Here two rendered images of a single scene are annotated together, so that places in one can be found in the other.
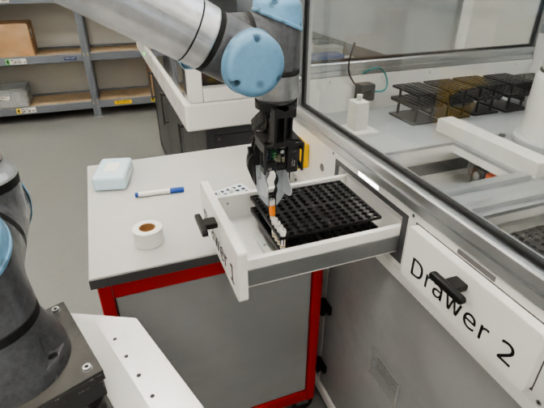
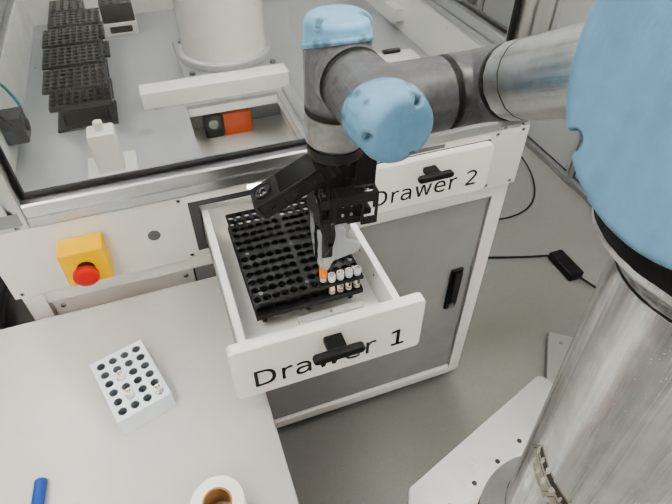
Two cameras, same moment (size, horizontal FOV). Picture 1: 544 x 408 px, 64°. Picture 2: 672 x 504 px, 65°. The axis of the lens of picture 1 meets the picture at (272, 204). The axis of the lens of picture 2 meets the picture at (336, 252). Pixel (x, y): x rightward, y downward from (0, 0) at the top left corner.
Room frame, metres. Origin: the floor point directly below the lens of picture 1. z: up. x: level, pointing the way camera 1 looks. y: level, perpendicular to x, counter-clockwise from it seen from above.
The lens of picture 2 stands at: (0.71, 0.56, 1.51)
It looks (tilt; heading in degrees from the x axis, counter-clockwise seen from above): 44 degrees down; 271
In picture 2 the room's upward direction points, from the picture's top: straight up
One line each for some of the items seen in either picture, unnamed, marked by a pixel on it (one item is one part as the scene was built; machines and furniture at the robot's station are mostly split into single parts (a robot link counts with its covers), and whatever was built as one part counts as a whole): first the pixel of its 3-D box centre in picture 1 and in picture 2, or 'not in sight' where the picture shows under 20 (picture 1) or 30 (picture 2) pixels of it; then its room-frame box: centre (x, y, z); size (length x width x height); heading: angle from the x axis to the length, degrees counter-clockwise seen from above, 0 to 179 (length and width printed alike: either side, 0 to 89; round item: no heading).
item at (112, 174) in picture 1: (113, 173); not in sight; (1.20, 0.48, 0.78); 0.15 x 0.10 x 0.04; 8
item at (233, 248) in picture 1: (221, 235); (330, 345); (0.72, 0.10, 0.87); 0.29 x 0.02 x 0.11; 21
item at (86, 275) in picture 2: not in sight; (86, 273); (1.12, -0.04, 0.88); 0.04 x 0.03 x 0.04; 21
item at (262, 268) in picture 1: (316, 219); (290, 255); (0.79, -0.10, 0.86); 0.40 x 0.26 x 0.06; 111
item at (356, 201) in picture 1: (312, 218); (291, 257); (0.79, -0.09, 0.87); 0.22 x 0.18 x 0.06; 111
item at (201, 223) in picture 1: (207, 223); (336, 346); (0.71, 0.13, 0.91); 0.07 x 0.04 x 0.01; 21
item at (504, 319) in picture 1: (462, 296); (424, 178); (0.54, -0.31, 0.87); 0.29 x 0.02 x 0.11; 21
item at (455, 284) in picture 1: (452, 285); (433, 173); (0.53, -0.29, 0.91); 0.07 x 0.04 x 0.01; 21
